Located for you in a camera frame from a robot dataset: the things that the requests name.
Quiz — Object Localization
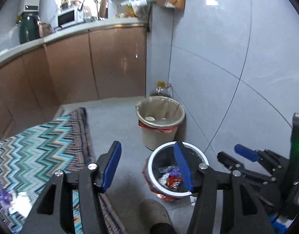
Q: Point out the red silver snack wrapper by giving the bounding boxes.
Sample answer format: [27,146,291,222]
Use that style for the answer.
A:
[166,174,183,190]

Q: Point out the white rimmed black trash bin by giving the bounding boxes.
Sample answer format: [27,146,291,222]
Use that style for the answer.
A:
[143,141,196,201]

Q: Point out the beige trash bin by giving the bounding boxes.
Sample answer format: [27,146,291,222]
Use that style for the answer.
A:
[135,96,185,151]

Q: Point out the brown kitchen cabinets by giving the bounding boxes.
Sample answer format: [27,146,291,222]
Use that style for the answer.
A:
[0,23,146,141]

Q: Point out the zigzag patterned table cloth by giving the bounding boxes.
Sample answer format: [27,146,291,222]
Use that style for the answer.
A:
[0,107,125,233]

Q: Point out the white crumpled tissue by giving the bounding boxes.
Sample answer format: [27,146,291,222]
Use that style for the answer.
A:
[8,192,32,218]

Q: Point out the yellow capped oil bottle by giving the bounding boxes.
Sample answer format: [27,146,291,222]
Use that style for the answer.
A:
[149,80,171,98]

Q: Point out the white microwave oven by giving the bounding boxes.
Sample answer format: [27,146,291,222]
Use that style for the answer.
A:
[57,7,84,28]

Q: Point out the dark green kettle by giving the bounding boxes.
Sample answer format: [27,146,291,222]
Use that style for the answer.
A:
[19,12,40,44]

